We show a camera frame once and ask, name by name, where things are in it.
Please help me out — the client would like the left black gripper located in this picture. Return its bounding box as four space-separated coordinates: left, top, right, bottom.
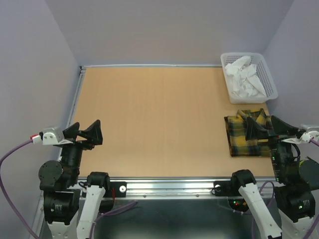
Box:
60 117 103 181

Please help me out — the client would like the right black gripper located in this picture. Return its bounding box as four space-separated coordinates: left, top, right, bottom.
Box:
245 113 299 181

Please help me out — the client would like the white long sleeve shirt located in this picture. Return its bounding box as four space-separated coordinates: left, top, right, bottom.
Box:
225 56 267 98

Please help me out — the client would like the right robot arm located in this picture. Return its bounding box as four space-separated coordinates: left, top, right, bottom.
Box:
229 116 319 239

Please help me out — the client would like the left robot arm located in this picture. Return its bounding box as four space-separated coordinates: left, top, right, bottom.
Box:
38 119 111 239

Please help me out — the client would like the yellow plaid folded shirt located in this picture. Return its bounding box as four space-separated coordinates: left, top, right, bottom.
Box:
224 108 273 157

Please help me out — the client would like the white plastic basket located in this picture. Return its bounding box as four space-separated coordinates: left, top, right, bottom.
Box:
220 52 278 104

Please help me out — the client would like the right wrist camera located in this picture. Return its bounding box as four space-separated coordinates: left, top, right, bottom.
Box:
299 124 319 145

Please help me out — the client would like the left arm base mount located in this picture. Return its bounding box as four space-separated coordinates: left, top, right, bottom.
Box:
78 181 127 199

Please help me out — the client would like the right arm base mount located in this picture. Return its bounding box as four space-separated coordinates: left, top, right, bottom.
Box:
211 181 239 197

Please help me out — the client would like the aluminium front rail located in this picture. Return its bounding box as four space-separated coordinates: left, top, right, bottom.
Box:
74 177 277 200

